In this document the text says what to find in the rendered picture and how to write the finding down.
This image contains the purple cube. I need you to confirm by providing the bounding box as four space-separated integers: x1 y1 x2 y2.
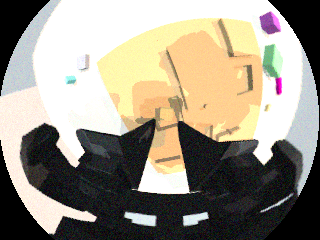
259 11 281 35

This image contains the teal block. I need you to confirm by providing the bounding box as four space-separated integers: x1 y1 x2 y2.
64 75 77 85

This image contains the green block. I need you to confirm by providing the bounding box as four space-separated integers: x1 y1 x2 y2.
263 44 284 79

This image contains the magenta rectangular block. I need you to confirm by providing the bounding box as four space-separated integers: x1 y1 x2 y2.
275 77 283 96

